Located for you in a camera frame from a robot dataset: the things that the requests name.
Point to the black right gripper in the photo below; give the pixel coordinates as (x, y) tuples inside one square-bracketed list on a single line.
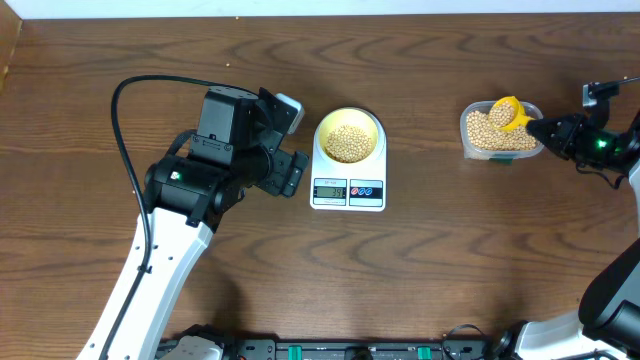
[(565, 137)]

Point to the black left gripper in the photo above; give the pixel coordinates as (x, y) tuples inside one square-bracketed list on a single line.
[(286, 172)]

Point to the yellow measuring scoop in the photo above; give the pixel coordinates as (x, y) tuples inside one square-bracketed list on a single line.
[(508, 114)]

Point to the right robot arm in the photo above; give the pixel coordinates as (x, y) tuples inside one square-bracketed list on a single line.
[(606, 324)]

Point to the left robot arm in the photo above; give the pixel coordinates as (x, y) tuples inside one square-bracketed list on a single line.
[(204, 173)]

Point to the white kitchen scale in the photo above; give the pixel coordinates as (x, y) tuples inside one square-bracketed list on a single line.
[(350, 187)]

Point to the soybeans in yellow bowl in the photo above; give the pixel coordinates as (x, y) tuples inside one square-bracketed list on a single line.
[(349, 144)]

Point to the yellow bowl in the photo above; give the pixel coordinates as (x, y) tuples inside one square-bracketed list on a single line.
[(347, 116)]

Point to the clear plastic container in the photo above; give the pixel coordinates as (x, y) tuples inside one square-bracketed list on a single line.
[(472, 152)]

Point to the green tape strip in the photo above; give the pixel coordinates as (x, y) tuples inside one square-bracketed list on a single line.
[(502, 161)]

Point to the pile of soybeans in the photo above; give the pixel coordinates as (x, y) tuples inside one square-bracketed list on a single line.
[(484, 136)]

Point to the cardboard side panel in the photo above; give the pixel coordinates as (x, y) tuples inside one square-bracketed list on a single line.
[(10, 31)]

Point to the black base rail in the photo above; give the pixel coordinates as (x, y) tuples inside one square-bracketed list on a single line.
[(206, 342)]

